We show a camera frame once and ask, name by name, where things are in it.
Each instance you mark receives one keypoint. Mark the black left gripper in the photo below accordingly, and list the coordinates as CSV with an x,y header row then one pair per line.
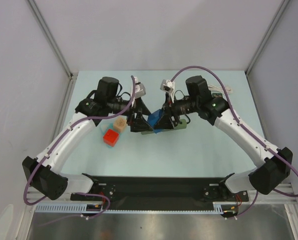
x,y
140,124

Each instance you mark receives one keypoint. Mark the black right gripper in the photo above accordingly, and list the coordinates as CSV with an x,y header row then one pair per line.
x,y
171,111

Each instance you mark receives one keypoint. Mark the blue cube socket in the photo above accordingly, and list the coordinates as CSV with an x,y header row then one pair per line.
x,y
153,118

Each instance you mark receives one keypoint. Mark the beige cube socket adapter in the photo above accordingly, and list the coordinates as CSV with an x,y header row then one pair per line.
x,y
120,124

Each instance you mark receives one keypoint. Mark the red cube socket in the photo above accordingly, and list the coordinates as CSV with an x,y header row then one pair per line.
x,y
111,137

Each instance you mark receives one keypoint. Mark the teal triangular power strip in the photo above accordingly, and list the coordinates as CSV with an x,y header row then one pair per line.
x,y
104,127

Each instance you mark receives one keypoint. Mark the dark green cube socket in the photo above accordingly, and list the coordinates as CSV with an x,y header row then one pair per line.
x,y
217,95

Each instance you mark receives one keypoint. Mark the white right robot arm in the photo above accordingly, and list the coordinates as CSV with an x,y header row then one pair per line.
x,y
272,163

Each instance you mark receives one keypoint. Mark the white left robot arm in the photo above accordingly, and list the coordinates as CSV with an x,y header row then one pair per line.
x,y
43,173

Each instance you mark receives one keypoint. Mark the green power strip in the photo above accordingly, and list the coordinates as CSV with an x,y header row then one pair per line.
x,y
182,125

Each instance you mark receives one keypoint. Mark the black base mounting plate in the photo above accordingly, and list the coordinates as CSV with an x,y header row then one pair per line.
x,y
161,193

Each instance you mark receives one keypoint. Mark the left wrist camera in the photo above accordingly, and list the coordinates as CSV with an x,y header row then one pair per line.
x,y
140,90

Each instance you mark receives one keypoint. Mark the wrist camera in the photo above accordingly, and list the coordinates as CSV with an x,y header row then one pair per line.
x,y
140,90
168,86

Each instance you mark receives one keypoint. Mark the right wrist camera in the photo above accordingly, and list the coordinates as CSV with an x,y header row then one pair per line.
x,y
168,86

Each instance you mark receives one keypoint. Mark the white slotted cable duct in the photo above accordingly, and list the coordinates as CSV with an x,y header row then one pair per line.
x,y
92,208

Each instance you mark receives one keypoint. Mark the aluminium frame rail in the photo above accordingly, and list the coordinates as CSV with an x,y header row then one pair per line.
x,y
43,100

